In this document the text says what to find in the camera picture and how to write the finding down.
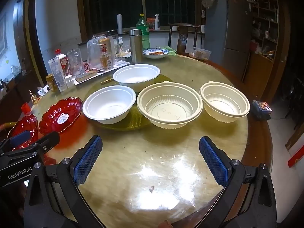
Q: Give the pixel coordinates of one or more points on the amber jar with gold lid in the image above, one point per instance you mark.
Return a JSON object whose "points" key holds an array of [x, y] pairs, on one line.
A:
{"points": [[51, 83]]}

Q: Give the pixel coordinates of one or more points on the red cup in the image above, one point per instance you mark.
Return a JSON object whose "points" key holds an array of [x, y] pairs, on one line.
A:
{"points": [[25, 107]]}

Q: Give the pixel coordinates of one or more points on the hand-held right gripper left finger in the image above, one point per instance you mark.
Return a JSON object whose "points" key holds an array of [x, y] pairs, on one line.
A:
{"points": [[87, 161]]}

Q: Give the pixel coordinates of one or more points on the white leaflet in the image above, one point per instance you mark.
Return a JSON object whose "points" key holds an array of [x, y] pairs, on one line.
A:
{"points": [[122, 64]]}

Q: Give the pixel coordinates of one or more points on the large cream plastic bowl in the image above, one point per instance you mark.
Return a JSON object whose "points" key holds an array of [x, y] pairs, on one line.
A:
{"points": [[166, 109]]}

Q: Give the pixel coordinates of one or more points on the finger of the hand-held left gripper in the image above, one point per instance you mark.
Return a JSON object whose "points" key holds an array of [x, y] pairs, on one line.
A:
{"points": [[48, 139], [20, 137]]}

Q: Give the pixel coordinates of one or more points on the small cream plastic bowl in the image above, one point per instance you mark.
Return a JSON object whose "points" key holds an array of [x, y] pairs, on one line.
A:
{"points": [[223, 104]]}

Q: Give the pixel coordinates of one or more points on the red scalloped glass plate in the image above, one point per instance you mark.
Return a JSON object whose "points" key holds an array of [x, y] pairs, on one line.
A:
{"points": [[26, 123], [53, 112]]}

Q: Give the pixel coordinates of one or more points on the green cloth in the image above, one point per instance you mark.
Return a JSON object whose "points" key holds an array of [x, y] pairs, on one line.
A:
{"points": [[171, 49]]}

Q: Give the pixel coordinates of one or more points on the gold pen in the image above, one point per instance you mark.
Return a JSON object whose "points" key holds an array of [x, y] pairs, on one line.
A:
{"points": [[106, 81]]}

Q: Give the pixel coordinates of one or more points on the gold glitter turntable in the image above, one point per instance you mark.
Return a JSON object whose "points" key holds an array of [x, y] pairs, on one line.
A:
{"points": [[136, 124]]}

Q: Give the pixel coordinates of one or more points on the dark barred window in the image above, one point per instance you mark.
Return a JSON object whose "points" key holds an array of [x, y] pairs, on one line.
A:
{"points": [[106, 2]]}

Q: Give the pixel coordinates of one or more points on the small white pill bottle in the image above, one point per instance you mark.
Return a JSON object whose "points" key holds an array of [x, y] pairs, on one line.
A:
{"points": [[69, 82]]}

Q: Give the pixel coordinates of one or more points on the blue rimmed plate with food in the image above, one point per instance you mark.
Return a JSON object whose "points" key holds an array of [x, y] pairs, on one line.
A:
{"points": [[155, 54]]}

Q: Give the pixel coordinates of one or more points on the brown book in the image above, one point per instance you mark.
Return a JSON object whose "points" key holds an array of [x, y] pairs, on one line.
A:
{"points": [[86, 76]]}

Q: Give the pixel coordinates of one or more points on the orange box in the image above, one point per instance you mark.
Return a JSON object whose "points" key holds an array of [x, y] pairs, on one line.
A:
{"points": [[151, 23]]}

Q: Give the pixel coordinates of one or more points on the green plastic bottle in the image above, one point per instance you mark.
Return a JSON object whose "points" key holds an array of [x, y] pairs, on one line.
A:
{"points": [[143, 26]]}

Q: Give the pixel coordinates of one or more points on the white paper roll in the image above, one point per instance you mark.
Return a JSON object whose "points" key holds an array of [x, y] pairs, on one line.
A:
{"points": [[119, 23]]}

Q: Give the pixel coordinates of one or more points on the red capped bottle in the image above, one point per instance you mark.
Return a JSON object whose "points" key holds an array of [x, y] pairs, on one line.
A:
{"points": [[62, 59]]}

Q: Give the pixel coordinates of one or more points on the white foam bowl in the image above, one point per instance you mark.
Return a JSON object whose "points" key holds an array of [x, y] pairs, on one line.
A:
{"points": [[135, 73], [109, 104]]}

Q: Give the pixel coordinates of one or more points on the red paper sheet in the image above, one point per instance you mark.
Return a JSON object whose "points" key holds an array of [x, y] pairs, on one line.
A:
{"points": [[296, 158]]}

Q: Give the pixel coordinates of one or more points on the dark wooden chair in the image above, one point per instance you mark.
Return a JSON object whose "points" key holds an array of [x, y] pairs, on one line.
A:
{"points": [[182, 39]]}

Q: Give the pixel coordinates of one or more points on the clear glass mug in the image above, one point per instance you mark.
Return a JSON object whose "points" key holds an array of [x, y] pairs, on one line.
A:
{"points": [[74, 63]]}

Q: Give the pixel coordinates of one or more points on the clear plastic bag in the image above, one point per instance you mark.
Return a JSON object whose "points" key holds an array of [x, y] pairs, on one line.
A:
{"points": [[93, 52]]}

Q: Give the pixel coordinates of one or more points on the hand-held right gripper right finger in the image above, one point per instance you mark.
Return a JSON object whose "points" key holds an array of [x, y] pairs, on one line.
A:
{"points": [[213, 161]]}

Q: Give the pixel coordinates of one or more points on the blue printed box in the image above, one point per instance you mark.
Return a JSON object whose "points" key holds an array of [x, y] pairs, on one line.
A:
{"points": [[262, 108]]}

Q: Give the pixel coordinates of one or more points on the grey refrigerator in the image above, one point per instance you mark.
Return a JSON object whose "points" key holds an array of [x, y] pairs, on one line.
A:
{"points": [[228, 33]]}

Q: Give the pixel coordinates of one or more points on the steel thermos flask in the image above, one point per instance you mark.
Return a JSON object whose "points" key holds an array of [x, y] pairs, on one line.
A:
{"points": [[135, 47]]}

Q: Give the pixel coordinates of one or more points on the white spray bottle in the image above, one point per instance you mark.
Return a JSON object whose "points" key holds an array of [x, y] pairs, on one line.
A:
{"points": [[157, 22]]}

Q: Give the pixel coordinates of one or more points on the wooden shelf unit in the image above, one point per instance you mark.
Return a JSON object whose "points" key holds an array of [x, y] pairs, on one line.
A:
{"points": [[266, 28]]}

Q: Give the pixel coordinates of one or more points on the white lotion tube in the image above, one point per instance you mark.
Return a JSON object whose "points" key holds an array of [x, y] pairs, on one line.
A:
{"points": [[57, 76]]}

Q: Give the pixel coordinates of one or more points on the clear plastic container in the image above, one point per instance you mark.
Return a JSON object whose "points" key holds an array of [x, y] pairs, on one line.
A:
{"points": [[200, 54]]}

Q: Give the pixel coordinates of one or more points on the clear plastic wrapper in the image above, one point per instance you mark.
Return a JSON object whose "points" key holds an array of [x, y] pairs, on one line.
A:
{"points": [[42, 91]]}

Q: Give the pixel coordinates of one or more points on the yellow and red hoop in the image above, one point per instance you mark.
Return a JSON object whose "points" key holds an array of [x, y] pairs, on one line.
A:
{"points": [[8, 125]]}

